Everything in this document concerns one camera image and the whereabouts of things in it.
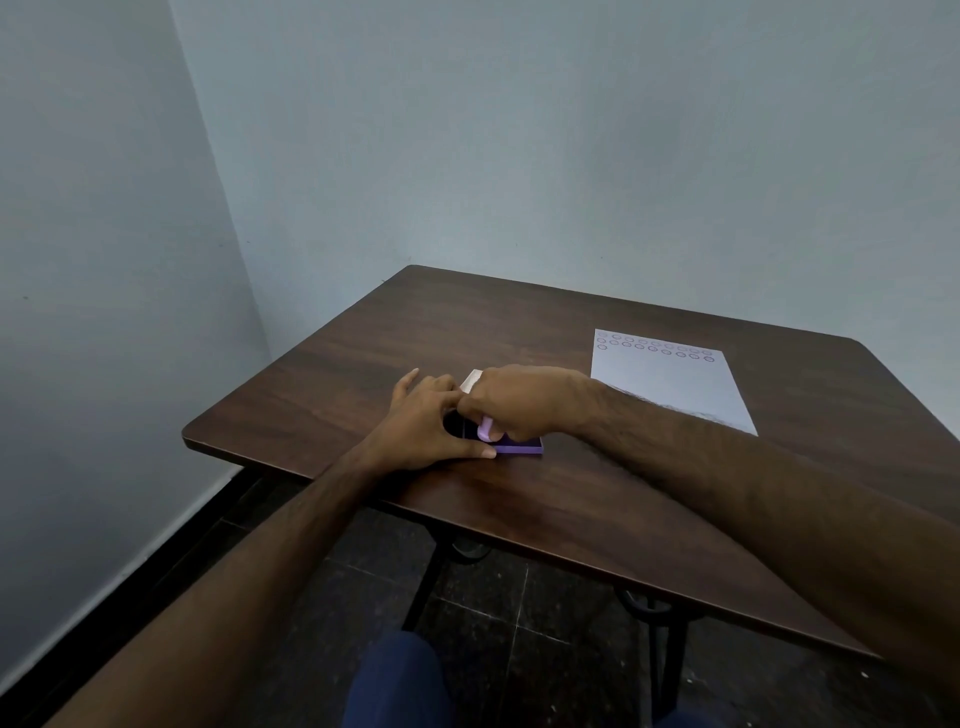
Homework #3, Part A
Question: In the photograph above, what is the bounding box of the person's right hand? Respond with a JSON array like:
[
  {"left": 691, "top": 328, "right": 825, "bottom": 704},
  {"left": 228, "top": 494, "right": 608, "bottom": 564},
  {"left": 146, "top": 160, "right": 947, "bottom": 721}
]
[{"left": 456, "top": 364, "right": 594, "bottom": 444}]

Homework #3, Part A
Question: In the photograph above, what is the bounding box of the person's left hand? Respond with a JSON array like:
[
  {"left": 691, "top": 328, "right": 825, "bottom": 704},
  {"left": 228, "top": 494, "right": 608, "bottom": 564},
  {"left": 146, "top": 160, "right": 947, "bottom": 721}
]
[{"left": 360, "top": 367, "right": 498, "bottom": 474}]

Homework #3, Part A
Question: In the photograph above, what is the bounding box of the purple ink pad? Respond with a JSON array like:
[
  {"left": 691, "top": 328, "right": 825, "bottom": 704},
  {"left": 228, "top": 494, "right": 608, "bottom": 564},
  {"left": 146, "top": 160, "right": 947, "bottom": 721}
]
[{"left": 442, "top": 408, "right": 545, "bottom": 457}]

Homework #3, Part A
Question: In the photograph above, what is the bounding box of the person's left forearm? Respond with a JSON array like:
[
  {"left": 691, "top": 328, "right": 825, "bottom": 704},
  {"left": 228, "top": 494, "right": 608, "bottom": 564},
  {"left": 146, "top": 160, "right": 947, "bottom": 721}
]
[{"left": 45, "top": 446, "right": 380, "bottom": 728}]

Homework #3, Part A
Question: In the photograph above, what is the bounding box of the person's right forearm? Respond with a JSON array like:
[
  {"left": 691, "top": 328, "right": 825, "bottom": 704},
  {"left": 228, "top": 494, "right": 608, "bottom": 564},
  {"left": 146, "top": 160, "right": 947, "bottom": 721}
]
[{"left": 573, "top": 375, "right": 960, "bottom": 702}]

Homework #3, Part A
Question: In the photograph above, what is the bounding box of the white paper with stamped circles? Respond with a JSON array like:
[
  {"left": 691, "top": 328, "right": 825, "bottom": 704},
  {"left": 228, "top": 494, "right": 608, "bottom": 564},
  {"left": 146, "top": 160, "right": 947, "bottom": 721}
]
[{"left": 589, "top": 328, "right": 759, "bottom": 437}]

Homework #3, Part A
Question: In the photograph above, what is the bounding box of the person's blue trouser leg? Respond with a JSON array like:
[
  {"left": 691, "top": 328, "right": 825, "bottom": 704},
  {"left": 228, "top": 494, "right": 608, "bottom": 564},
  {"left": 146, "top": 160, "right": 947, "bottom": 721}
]
[{"left": 341, "top": 630, "right": 456, "bottom": 728}]

